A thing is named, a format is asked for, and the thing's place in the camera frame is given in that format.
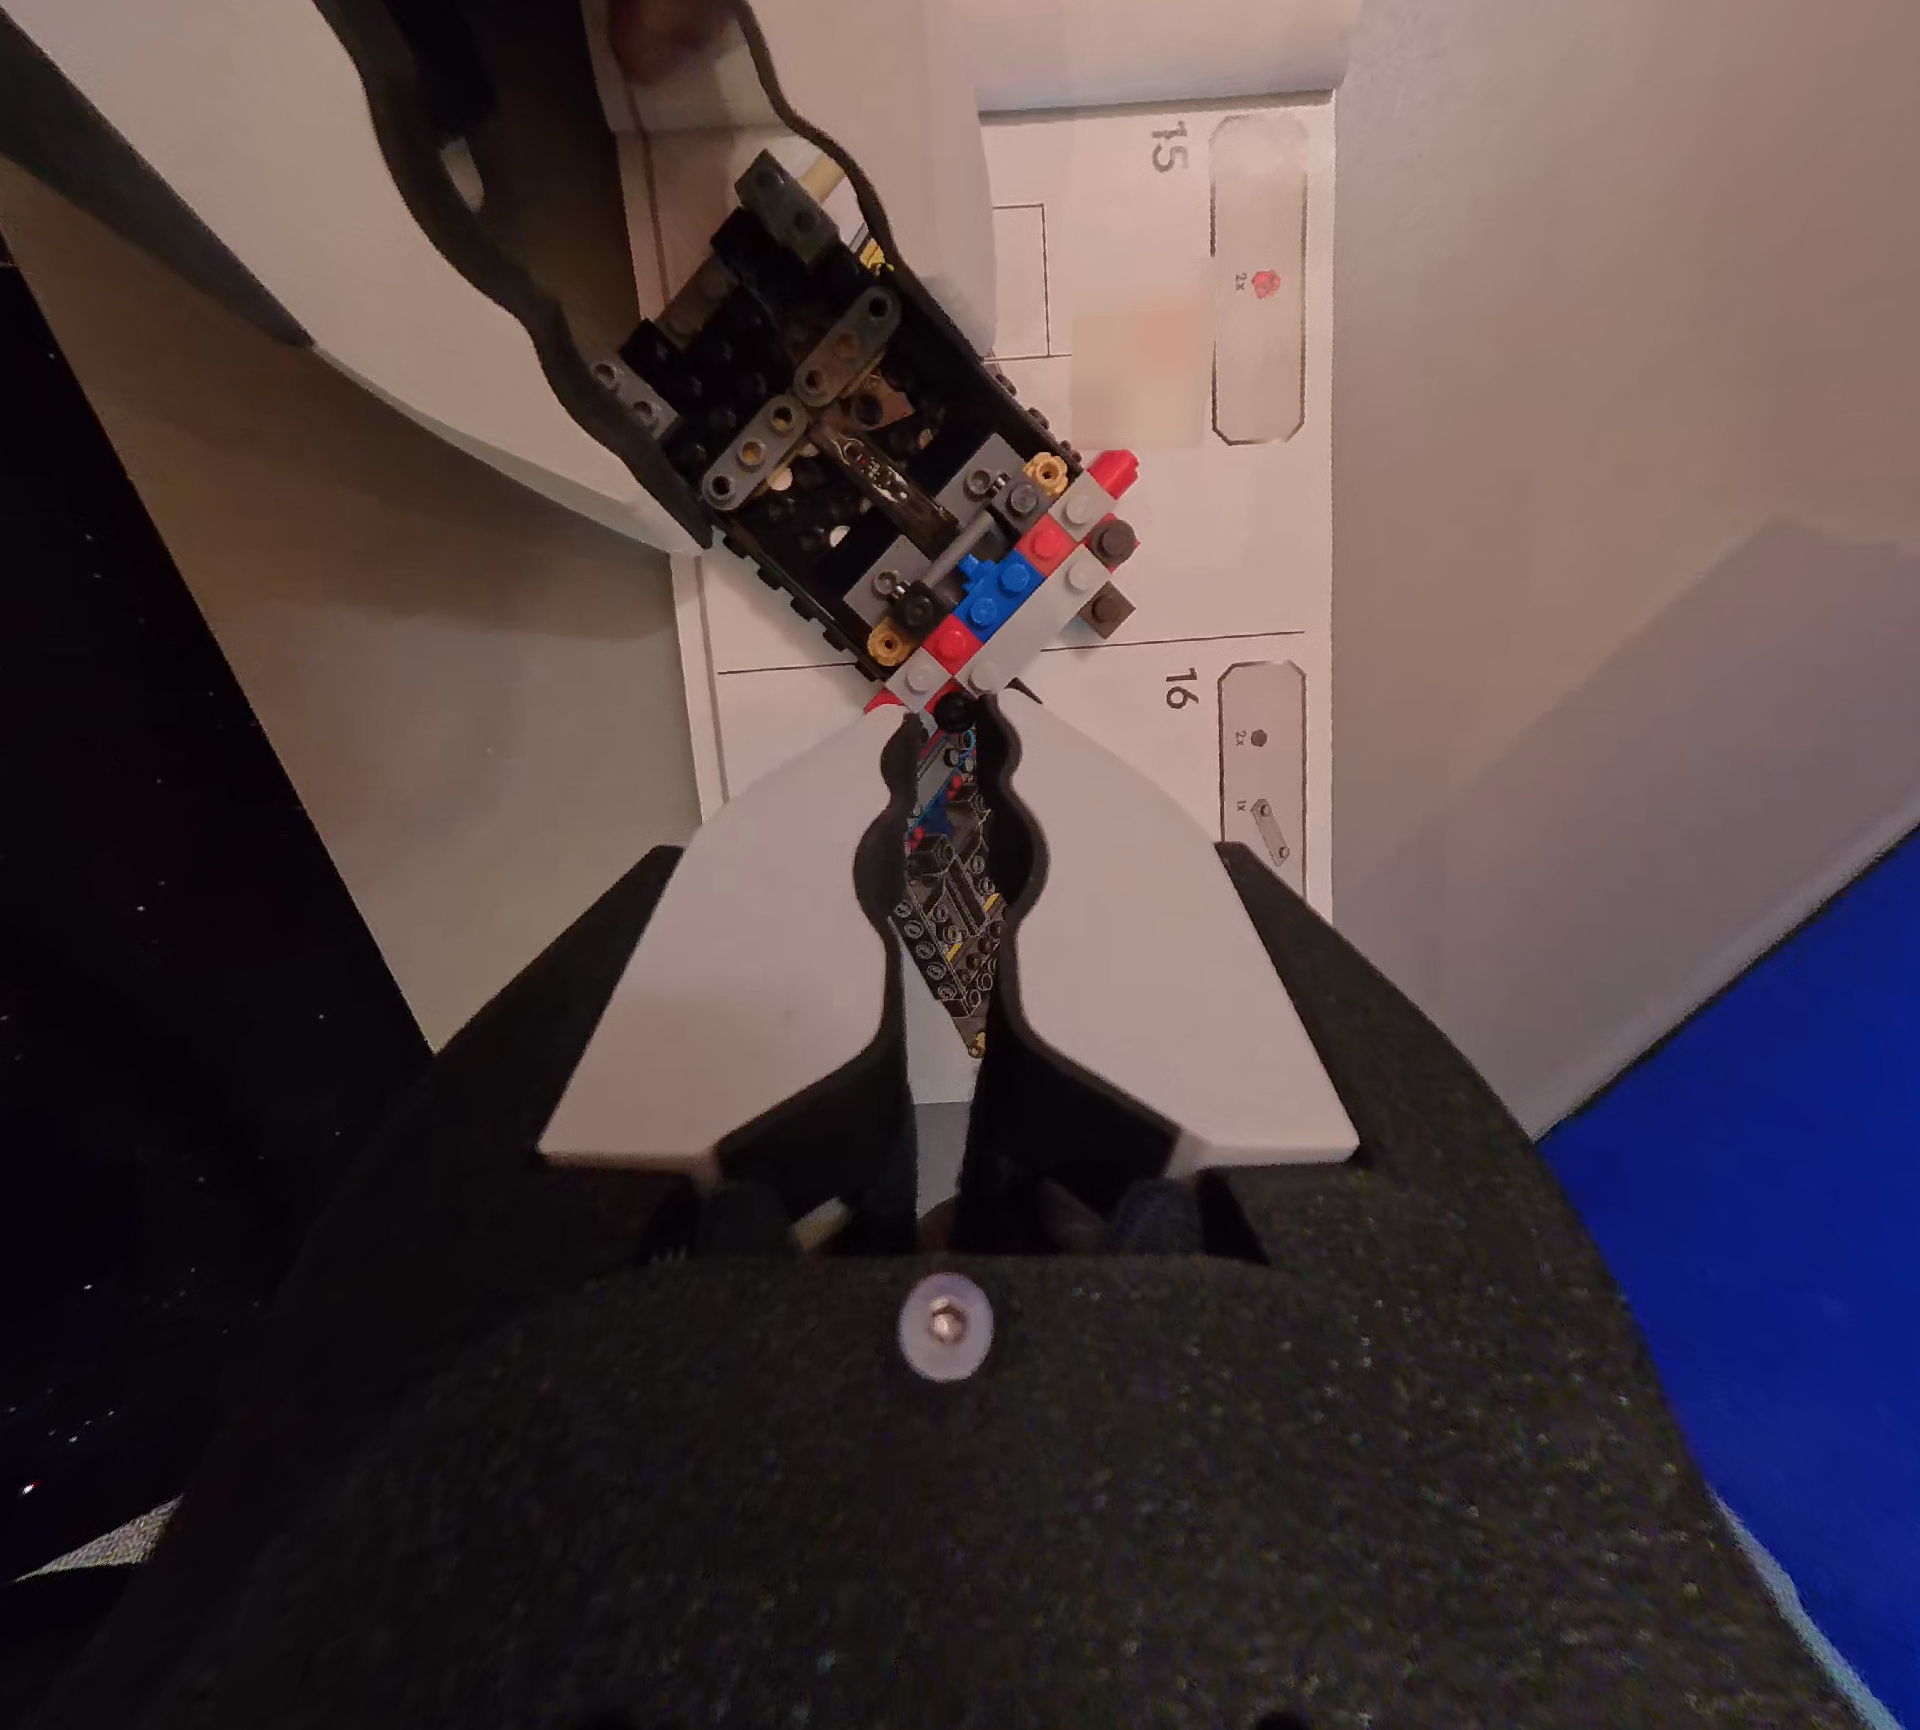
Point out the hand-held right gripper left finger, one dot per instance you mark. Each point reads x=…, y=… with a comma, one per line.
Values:
x=751, y=981

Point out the small black round lego piece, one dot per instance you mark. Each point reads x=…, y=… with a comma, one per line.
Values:
x=949, y=713

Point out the blue storage box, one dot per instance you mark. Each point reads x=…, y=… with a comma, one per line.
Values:
x=1770, y=1234

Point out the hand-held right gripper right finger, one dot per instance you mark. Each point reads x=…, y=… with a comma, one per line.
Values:
x=1170, y=981

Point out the person's left hand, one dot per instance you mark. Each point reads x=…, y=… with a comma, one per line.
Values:
x=662, y=9

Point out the dark speckled chair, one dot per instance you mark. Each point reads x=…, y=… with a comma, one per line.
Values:
x=150, y=1011

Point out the black lego car model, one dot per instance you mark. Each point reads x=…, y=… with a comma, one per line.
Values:
x=810, y=411

